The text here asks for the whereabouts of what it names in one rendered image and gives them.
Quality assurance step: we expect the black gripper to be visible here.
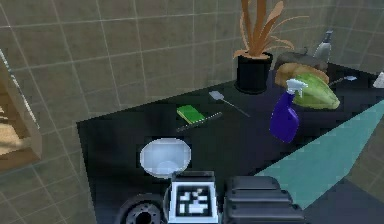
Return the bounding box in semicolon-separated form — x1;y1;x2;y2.
114;192;172;224

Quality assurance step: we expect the black kitchen counter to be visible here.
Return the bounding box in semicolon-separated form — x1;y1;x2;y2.
76;61;384;224

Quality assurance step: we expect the white bowl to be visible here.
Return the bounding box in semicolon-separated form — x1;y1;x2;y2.
139;137;192;179

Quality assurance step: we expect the black knife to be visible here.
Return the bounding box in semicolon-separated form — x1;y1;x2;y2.
175;112;223;133

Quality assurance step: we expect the green sponge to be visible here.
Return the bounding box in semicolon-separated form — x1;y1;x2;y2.
176;104;206;125

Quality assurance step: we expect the grey spatula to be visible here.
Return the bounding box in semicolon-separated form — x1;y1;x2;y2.
208;90;251;118

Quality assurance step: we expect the wooden framed window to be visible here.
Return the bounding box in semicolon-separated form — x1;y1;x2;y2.
0;49;44;172

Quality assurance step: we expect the blue spray bottle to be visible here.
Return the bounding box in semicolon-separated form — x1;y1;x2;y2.
269;78;309;144

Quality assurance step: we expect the orange plant in black pot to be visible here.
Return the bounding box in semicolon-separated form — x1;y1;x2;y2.
232;0;310;95

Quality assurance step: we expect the brown bread loaf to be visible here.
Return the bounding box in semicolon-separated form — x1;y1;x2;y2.
274;63;330;89

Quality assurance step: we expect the green lettuce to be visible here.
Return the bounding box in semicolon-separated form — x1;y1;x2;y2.
292;72;341;111

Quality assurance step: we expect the dark grey pan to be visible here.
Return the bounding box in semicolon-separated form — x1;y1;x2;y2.
273;46;329;72

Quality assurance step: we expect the grey spoon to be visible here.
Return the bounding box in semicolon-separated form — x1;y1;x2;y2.
328;75;358;87

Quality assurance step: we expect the grey soap dispenser bottle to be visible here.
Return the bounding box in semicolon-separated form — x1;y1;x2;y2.
313;29;334;64

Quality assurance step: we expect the white pointed object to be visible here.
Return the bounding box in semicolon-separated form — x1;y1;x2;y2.
372;71;384;89

